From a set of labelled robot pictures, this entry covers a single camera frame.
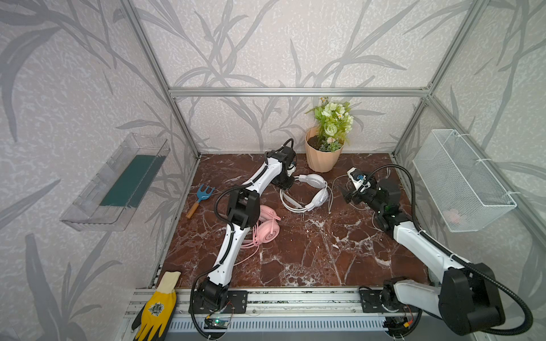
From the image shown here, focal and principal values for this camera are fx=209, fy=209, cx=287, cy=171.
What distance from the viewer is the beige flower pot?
101 cm

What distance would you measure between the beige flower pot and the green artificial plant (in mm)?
15

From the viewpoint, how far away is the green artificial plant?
3.13ft
